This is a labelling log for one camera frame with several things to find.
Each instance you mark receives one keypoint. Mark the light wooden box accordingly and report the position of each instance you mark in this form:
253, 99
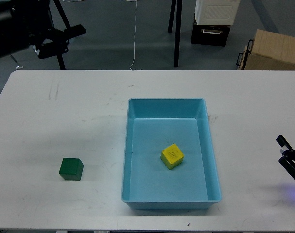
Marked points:
268, 51

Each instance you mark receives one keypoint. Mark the green wooden block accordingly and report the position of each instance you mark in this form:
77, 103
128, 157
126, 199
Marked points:
71, 169

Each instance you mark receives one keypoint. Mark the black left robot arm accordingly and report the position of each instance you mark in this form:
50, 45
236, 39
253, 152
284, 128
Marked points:
25, 23

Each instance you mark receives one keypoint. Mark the yellow wooden block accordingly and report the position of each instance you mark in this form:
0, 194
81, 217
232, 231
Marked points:
172, 156

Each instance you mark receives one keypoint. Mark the light blue plastic bin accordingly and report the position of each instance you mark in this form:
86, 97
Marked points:
152, 126

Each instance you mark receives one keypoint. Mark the black drawer box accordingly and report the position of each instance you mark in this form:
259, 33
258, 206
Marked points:
214, 35

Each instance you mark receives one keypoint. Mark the black stand leg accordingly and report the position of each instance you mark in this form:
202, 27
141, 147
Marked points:
171, 16
178, 5

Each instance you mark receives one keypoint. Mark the black tripod leg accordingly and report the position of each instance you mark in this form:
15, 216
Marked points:
61, 62
62, 13

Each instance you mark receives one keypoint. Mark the black stand leg rear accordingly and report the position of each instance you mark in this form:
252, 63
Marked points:
171, 16

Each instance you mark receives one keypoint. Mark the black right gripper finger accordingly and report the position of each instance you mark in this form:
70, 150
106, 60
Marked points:
288, 156

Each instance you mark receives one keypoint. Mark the white ribbed container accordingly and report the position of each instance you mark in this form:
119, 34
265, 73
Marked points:
216, 12

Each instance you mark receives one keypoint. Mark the black tripod leg inner left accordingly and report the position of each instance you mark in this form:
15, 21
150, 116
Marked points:
62, 13

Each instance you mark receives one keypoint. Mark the black stand leg right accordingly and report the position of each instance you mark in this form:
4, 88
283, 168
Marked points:
178, 5

